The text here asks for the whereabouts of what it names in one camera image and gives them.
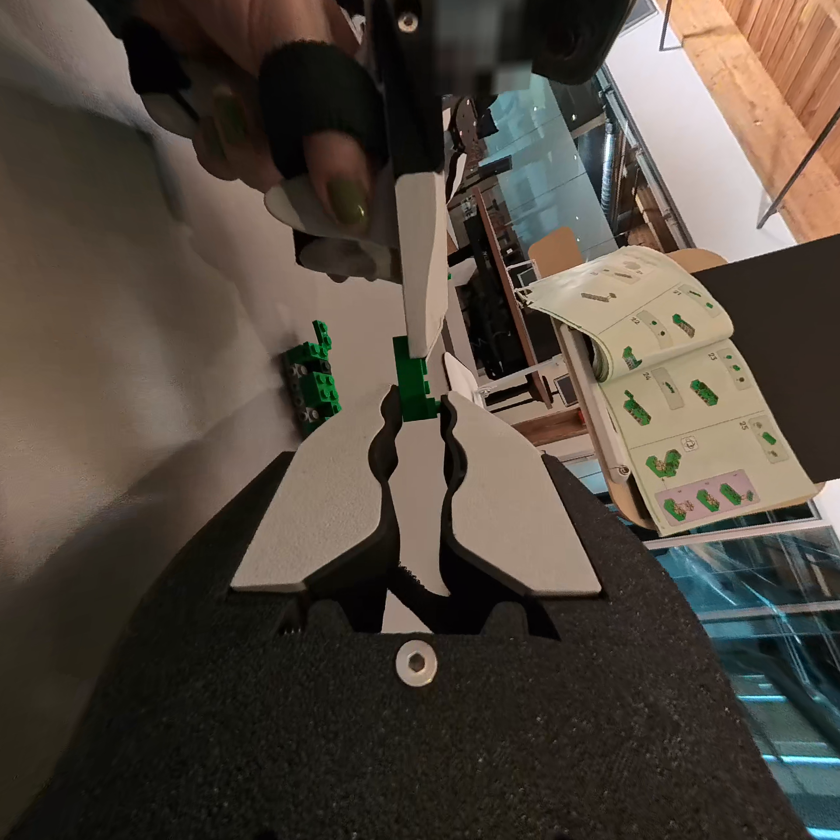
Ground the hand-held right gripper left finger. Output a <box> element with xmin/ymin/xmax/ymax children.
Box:
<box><xmin>230</xmin><ymin>385</ymin><xmax>404</xmax><ymax>634</ymax></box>

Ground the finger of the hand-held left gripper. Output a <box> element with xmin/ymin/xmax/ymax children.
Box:
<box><xmin>394</xmin><ymin>171</ymin><xmax>452</xmax><ymax>361</ymax></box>

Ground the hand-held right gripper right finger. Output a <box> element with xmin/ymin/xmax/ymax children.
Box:
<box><xmin>440</xmin><ymin>391</ymin><xmax>602</xmax><ymax>631</ymax></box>

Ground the long green toy brick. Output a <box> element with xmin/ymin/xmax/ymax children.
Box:
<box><xmin>392</xmin><ymin>335</ymin><xmax>439</xmax><ymax>423</ymax></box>

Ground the grey desk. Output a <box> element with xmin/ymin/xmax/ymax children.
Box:
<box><xmin>0</xmin><ymin>0</ymin><xmax>454</xmax><ymax>828</ymax></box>

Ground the person's left hand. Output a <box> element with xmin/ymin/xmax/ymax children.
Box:
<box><xmin>131</xmin><ymin>0</ymin><xmax>379</xmax><ymax>228</ymax></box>

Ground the small green brick build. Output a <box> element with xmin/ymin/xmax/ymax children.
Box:
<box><xmin>282</xmin><ymin>319</ymin><xmax>343</xmax><ymax>437</ymax></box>

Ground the pale green instruction booklet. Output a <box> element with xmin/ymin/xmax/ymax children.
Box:
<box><xmin>521</xmin><ymin>246</ymin><xmax>826</xmax><ymax>537</ymax></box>

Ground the black metal railing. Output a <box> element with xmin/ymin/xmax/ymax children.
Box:
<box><xmin>755</xmin><ymin>123</ymin><xmax>840</xmax><ymax>231</ymax></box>

